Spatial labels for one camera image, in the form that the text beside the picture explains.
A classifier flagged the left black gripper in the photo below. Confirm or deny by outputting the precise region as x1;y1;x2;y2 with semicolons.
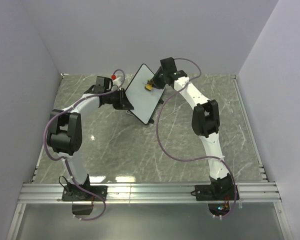
105;89;134;112

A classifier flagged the yellow bone-shaped eraser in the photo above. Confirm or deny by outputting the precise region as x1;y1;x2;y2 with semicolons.
145;84;153;91

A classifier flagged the small white whiteboard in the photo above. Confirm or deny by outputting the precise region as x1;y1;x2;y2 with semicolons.
125;63;165;125

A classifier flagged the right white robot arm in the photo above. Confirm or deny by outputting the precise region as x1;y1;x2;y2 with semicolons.
148;57;235;200

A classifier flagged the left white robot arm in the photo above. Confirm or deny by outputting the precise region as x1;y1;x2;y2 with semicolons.
43;74;134;201

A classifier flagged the wire whiteboard stand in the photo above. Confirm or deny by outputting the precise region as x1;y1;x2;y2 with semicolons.
126;98;164;125

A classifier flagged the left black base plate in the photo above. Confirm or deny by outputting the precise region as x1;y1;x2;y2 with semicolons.
61;184;108;202

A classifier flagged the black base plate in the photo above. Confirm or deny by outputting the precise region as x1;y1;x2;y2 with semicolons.
190;184;235;201
61;184;108;202

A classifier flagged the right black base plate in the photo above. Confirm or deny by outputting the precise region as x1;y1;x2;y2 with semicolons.
190;184;235;201

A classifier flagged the aluminium mounting rail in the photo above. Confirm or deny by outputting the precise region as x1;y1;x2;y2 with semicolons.
17;182;282;205

